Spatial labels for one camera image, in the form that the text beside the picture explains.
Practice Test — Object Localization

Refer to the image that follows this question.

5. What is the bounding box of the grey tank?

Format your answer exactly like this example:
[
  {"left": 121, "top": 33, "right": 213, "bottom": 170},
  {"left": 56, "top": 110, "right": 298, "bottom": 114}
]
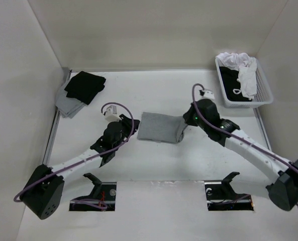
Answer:
[
  {"left": 137, "top": 112, "right": 188, "bottom": 144},
  {"left": 55, "top": 81, "right": 85, "bottom": 118}
]

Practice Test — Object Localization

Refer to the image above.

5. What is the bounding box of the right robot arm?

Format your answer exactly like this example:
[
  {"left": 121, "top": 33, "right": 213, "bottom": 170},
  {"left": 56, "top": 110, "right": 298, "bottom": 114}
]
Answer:
[{"left": 182, "top": 98, "right": 298, "bottom": 211}]

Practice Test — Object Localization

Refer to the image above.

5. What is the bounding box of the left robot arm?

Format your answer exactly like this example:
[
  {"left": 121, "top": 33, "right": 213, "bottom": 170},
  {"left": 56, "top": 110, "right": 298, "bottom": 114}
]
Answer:
[{"left": 15, "top": 114, "right": 140, "bottom": 220}]

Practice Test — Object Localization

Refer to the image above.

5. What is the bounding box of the black tank top in basket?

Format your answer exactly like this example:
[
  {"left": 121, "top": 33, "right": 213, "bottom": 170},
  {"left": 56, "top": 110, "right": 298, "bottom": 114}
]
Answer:
[{"left": 220, "top": 66, "right": 251, "bottom": 102}]

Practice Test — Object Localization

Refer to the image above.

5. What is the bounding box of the folded grey tank top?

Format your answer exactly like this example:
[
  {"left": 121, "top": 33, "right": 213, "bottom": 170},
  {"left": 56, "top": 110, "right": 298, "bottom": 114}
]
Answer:
[{"left": 55, "top": 81, "right": 85, "bottom": 118}]

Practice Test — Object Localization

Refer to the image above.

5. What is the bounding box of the folded black tank top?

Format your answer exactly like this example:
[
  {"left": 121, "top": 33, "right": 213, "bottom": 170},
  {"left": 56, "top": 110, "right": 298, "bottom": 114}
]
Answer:
[{"left": 64, "top": 71, "right": 106, "bottom": 105}]

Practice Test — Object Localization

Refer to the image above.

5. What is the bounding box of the white tank top in basket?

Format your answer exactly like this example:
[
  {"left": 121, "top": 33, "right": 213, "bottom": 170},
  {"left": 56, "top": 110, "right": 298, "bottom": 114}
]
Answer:
[{"left": 216, "top": 52, "right": 257, "bottom": 101}]

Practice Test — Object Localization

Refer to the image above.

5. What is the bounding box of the white plastic laundry basket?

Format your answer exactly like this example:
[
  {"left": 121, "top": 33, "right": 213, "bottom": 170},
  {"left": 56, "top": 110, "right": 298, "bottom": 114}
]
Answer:
[{"left": 215, "top": 57, "right": 274, "bottom": 108}]

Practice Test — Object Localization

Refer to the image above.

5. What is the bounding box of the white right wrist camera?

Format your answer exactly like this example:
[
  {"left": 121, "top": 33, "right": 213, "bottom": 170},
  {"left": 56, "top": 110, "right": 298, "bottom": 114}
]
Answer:
[{"left": 200, "top": 89, "right": 215, "bottom": 100}]

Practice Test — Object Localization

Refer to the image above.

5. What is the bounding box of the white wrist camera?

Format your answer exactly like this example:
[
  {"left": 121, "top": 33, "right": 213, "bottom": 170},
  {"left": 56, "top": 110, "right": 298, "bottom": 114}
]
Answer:
[
  {"left": 200, "top": 89, "right": 215, "bottom": 100},
  {"left": 104, "top": 105, "right": 121, "bottom": 123}
]

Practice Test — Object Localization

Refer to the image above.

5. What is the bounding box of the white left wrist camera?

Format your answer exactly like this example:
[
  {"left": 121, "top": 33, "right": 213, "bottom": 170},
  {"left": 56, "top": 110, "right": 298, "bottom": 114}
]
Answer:
[{"left": 104, "top": 105, "right": 121, "bottom": 123}]

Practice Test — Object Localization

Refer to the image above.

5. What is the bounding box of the right metal table rail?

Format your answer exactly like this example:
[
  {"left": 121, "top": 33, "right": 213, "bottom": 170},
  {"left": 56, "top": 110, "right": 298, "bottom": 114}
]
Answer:
[{"left": 253, "top": 108, "right": 272, "bottom": 151}]

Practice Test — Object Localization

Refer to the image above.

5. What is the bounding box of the metal table rail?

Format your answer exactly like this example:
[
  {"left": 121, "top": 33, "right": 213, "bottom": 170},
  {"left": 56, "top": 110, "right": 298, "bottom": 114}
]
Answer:
[
  {"left": 253, "top": 108, "right": 272, "bottom": 151},
  {"left": 39, "top": 67, "right": 72, "bottom": 165}
]

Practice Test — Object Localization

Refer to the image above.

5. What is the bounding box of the left metal table rail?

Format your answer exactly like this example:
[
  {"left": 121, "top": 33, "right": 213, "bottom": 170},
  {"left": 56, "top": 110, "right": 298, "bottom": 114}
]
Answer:
[{"left": 39, "top": 67, "right": 72, "bottom": 165}]

